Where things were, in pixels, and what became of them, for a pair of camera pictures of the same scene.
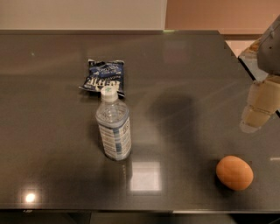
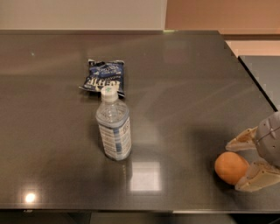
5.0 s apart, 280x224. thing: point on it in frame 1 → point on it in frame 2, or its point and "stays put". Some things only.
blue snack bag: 102,73 stays put
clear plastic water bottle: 114,122 stays put
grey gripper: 270,53 → 269,139
